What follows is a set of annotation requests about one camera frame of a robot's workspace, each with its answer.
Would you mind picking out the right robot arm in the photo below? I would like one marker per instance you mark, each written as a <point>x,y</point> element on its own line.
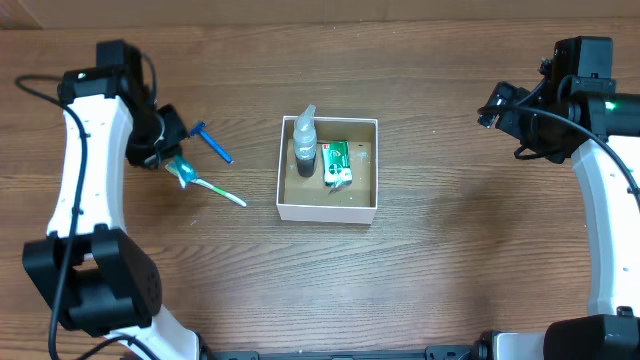
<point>608,175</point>

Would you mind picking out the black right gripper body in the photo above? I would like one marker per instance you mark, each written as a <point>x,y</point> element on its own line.
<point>537,137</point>

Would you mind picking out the clear soap pump bottle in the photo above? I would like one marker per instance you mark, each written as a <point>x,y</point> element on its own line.
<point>305,142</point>

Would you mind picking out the blue disposable razor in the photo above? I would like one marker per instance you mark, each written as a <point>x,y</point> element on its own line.
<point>199,130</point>

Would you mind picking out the green soap bar pack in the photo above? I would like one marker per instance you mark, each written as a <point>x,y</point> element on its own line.
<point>336,162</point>

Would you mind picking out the green white toothbrush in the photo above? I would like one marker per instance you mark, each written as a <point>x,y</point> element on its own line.
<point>215,187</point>

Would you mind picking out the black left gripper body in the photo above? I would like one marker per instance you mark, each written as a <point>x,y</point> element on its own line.
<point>158,135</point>

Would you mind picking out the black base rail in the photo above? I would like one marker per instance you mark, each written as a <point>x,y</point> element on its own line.
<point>440,352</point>

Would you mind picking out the white cardboard box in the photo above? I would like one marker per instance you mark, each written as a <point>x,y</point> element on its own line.
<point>310,199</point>

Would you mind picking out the white green toothpaste tube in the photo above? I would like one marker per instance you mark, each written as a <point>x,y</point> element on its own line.
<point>183,170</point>

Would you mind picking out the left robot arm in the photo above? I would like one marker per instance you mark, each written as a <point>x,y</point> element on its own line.
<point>92,275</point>

